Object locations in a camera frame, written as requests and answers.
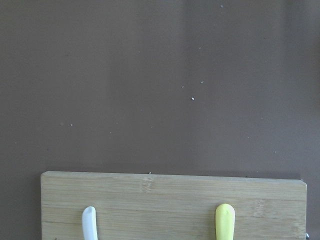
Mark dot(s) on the yellow plastic knife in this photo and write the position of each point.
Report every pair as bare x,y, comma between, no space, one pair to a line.
224,222

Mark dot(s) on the wooden cutting board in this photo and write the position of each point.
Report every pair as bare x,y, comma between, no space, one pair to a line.
170,207

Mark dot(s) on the white spoon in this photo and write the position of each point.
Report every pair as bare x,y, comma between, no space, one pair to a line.
89,223

